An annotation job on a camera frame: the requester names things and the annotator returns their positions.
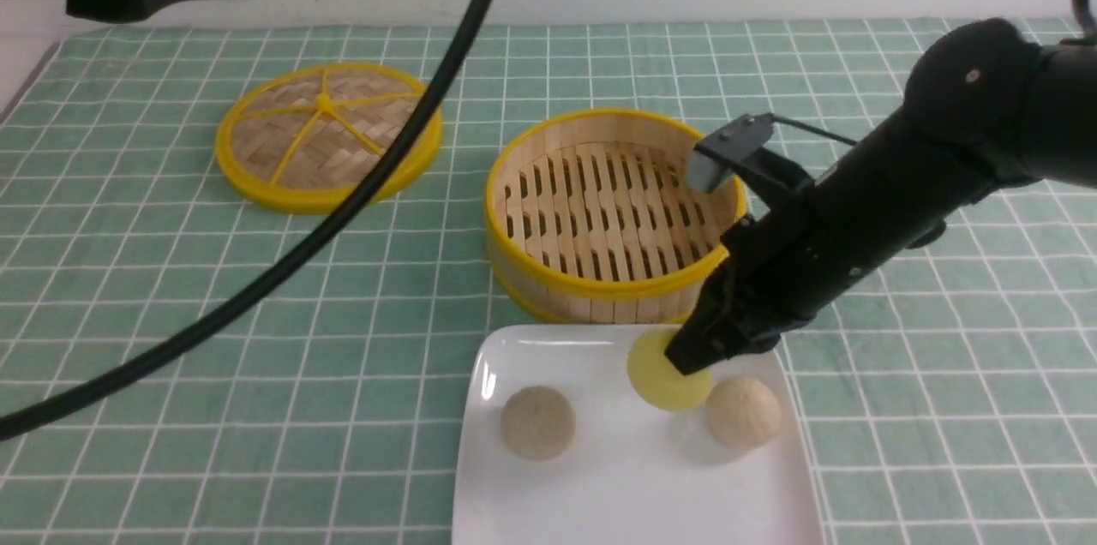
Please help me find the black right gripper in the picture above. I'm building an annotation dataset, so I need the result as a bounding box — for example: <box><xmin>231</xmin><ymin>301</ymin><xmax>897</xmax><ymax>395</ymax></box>
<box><xmin>663</xmin><ymin>185</ymin><xmax>875</xmax><ymax>376</ymax></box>

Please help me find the beige round steamed bun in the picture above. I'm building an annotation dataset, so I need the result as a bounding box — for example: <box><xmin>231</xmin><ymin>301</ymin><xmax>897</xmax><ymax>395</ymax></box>
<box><xmin>705</xmin><ymin>376</ymin><xmax>783</xmax><ymax>452</ymax></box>

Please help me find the yellow steamed bun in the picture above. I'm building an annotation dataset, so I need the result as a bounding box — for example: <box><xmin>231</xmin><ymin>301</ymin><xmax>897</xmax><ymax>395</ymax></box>
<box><xmin>626</xmin><ymin>327</ymin><xmax>716</xmax><ymax>412</ymax></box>

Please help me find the beige pleated steamed bun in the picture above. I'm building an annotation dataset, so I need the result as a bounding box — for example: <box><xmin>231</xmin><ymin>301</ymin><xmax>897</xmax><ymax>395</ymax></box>
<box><xmin>499</xmin><ymin>386</ymin><xmax>577</xmax><ymax>462</ymax></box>

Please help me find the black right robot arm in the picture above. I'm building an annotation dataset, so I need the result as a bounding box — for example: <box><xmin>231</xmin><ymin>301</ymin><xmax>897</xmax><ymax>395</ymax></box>
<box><xmin>665</xmin><ymin>18</ymin><xmax>1096</xmax><ymax>374</ymax></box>

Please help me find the white rectangular plate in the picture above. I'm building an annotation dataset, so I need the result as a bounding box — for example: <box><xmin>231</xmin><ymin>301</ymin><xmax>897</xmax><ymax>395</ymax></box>
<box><xmin>451</xmin><ymin>323</ymin><xmax>826</xmax><ymax>544</ymax></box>

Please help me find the bamboo steamer basket yellow rim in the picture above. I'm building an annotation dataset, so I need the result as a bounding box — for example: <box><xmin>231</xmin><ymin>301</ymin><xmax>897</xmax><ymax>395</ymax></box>
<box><xmin>483</xmin><ymin>109</ymin><xmax>748</xmax><ymax>323</ymax></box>

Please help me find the green checked tablecloth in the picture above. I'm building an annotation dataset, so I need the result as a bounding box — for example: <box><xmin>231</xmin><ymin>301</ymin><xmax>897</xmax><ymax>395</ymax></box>
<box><xmin>1</xmin><ymin>19</ymin><xmax>1096</xmax><ymax>544</ymax></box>

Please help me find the bamboo steamer lid yellow rim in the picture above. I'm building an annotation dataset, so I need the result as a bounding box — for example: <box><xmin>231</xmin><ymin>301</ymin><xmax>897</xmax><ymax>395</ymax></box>
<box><xmin>214</xmin><ymin>63</ymin><xmax>426</xmax><ymax>214</ymax></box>

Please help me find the black cable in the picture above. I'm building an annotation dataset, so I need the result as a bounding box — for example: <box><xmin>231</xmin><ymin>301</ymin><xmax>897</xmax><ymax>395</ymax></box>
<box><xmin>0</xmin><ymin>0</ymin><xmax>518</xmax><ymax>441</ymax></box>

